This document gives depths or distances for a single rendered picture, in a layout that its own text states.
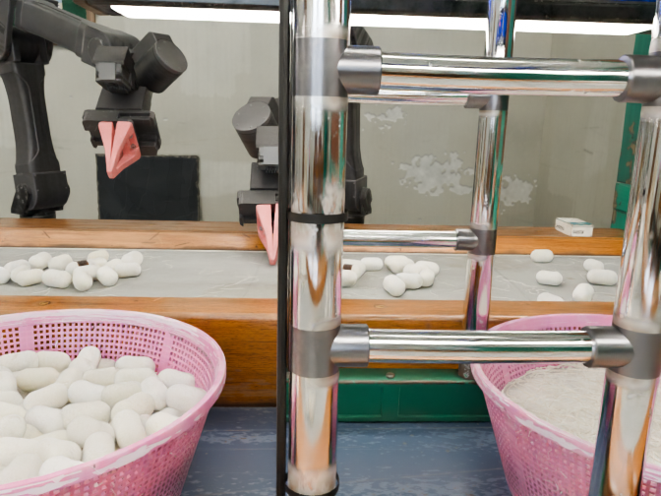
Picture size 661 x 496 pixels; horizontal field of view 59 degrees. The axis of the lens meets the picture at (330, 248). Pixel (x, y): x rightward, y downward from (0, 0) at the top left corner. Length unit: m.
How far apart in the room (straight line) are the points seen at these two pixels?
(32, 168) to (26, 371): 0.71
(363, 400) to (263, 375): 0.10
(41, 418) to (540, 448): 0.32
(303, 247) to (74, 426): 0.23
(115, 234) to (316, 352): 0.71
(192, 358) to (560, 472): 0.28
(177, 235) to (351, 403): 0.47
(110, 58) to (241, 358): 0.50
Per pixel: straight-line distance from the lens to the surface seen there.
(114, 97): 0.95
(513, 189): 3.06
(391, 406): 0.54
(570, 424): 0.46
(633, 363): 0.30
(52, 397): 0.48
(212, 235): 0.91
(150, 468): 0.37
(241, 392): 0.57
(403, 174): 2.86
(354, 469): 0.49
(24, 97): 1.20
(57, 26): 1.12
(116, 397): 0.47
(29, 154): 1.20
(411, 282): 0.71
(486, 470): 0.50
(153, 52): 0.94
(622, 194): 1.15
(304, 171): 0.24
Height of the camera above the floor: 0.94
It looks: 13 degrees down
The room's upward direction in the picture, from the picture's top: 2 degrees clockwise
